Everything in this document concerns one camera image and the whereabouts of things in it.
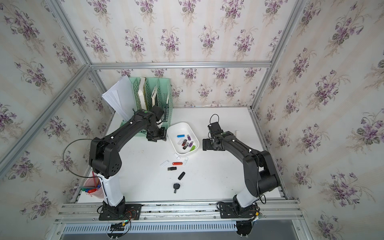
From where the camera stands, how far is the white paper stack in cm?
92

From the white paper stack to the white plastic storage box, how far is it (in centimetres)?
33

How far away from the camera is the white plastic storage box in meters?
0.97
